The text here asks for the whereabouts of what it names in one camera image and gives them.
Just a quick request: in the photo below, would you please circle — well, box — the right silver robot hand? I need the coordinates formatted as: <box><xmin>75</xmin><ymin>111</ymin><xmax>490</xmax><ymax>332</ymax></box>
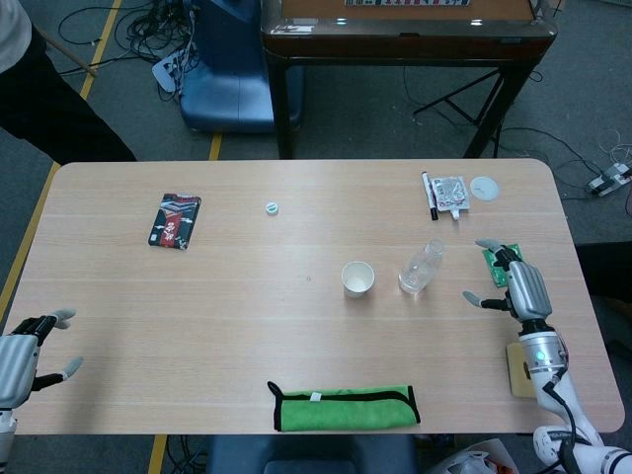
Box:
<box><xmin>462</xmin><ymin>238</ymin><xmax>552</xmax><ymax>325</ymax></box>

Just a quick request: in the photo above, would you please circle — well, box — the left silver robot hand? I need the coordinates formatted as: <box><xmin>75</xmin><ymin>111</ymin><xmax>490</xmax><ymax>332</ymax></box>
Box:
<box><xmin>0</xmin><ymin>309</ymin><xmax>84</xmax><ymax>409</ymax></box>

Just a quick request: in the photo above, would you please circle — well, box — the transparent plastic bottle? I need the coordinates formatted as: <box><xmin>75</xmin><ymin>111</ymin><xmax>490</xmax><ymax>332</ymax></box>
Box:
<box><xmin>398</xmin><ymin>238</ymin><xmax>446</xmax><ymax>296</ymax></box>

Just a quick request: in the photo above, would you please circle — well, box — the white paper cup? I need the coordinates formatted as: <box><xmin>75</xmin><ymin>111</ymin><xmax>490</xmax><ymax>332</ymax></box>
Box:
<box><xmin>341</xmin><ymin>261</ymin><xmax>375</xmax><ymax>299</ymax></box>

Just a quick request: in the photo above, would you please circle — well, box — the yellow sponge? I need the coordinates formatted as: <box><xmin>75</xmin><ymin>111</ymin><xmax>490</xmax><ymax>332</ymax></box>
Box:
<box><xmin>506</xmin><ymin>342</ymin><xmax>537</xmax><ymax>398</ymax></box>

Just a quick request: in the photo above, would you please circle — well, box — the white round lid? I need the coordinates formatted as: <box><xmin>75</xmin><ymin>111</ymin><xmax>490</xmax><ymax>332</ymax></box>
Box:
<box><xmin>469</xmin><ymin>176</ymin><xmax>502</xmax><ymax>202</ymax></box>

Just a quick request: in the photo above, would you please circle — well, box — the clear plastic sachet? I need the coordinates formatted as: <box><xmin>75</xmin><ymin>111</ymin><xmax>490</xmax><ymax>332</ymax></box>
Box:
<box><xmin>430</xmin><ymin>176</ymin><xmax>471</xmax><ymax>222</ymax></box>

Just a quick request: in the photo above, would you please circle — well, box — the black white marker pen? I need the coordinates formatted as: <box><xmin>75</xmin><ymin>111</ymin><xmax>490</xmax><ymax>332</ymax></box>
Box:
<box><xmin>421</xmin><ymin>171</ymin><xmax>440</xmax><ymax>221</ymax></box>

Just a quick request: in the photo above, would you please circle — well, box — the grey white power strip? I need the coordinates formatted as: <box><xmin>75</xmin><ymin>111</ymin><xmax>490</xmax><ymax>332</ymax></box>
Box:
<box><xmin>586</xmin><ymin>162</ymin><xmax>632</xmax><ymax>197</ymax></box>

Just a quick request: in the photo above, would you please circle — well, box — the white plastic bag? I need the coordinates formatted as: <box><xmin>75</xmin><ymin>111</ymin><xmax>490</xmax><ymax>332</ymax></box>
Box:
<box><xmin>434</xmin><ymin>438</ymin><xmax>519</xmax><ymax>474</ymax></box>

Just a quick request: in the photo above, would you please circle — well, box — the black tripod stand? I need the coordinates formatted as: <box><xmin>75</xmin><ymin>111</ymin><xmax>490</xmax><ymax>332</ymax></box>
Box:
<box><xmin>413</xmin><ymin>66</ymin><xmax>510</xmax><ymax>132</ymax></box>

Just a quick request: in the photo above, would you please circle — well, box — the black red patterned box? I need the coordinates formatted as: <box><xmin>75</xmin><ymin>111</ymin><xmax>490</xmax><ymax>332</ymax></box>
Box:
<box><xmin>146</xmin><ymin>193</ymin><xmax>202</xmax><ymax>252</ymax></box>

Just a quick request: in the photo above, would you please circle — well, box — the green cloth with black trim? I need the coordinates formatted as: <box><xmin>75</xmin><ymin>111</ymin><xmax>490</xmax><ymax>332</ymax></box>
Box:
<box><xmin>267</xmin><ymin>380</ymin><xmax>423</xmax><ymax>434</ymax></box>

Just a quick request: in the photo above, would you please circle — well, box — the brown mahjong table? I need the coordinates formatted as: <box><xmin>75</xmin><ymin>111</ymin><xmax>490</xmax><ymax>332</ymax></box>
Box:
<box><xmin>260</xmin><ymin>0</ymin><xmax>558</xmax><ymax>159</ymax></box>

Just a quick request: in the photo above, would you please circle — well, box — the wooden stick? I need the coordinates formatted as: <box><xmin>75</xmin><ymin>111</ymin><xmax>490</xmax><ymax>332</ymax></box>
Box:
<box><xmin>37</xmin><ymin>27</ymin><xmax>99</xmax><ymax>77</ymax></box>

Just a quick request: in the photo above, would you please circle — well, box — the white power strip with plugs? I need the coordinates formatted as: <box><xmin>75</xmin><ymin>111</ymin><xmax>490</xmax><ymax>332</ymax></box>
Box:
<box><xmin>151</xmin><ymin>51</ymin><xmax>193</xmax><ymax>93</ymax></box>

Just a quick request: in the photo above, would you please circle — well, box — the blue machine base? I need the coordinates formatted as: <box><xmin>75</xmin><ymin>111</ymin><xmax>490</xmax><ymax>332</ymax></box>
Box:
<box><xmin>179</xmin><ymin>0</ymin><xmax>303</xmax><ymax>134</ymax></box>

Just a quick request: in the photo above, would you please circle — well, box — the black floor cable bundle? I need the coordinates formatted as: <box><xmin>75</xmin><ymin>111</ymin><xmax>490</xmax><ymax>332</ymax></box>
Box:
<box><xmin>57</xmin><ymin>0</ymin><xmax>199</xmax><ymax>68</ymax></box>

